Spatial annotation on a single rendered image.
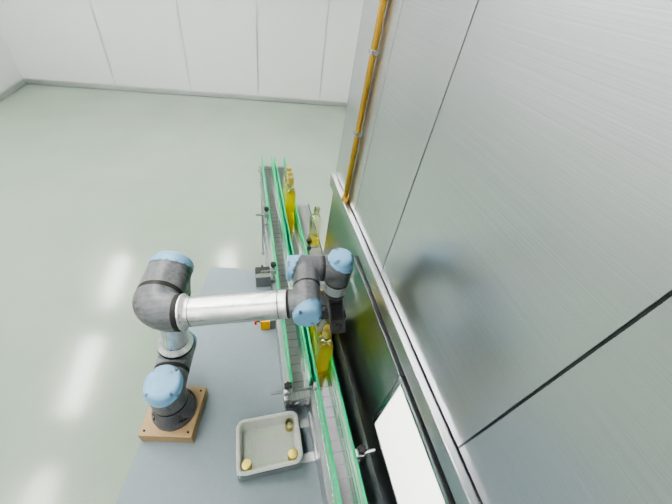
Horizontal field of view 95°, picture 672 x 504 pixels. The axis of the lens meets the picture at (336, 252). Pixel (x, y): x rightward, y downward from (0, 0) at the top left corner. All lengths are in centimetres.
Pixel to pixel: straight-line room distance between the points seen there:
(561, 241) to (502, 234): 10
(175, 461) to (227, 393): 27
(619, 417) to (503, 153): 38
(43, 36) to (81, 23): 60
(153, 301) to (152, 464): 73
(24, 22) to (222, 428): 662
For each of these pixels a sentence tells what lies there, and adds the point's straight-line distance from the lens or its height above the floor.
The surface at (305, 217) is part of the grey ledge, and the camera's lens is 204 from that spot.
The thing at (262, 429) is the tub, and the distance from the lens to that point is 140.
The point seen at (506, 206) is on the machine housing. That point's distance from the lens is 57.
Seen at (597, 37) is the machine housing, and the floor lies 209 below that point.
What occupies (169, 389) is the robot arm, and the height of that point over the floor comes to 103.
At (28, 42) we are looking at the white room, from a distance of 728.
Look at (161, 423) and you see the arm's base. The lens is 138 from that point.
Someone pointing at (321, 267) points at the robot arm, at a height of 148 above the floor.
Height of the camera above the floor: 211
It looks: 42 degrees down
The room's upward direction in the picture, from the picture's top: 11 degrees clockwise
